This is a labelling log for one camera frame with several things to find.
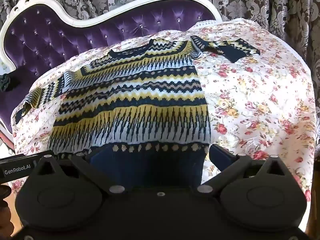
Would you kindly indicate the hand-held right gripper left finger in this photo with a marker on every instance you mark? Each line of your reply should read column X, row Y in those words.
column 100, row 159

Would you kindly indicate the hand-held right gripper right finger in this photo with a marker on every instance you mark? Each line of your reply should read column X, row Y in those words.
column 221, row 155

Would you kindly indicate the navy yellow patterned knit sweater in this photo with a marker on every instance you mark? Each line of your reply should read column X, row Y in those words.
column 137, row 92

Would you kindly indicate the white floral blanket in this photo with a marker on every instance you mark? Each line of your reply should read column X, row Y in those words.
column 262, row 92

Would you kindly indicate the dark patterned cloth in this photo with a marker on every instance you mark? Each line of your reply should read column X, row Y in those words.
column 6, row 82

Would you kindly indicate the white lace cloth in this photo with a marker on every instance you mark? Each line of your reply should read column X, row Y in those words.
column 205, row 23

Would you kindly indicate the purple tufted sofa white frame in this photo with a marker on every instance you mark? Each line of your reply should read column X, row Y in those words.
column 50, row 42

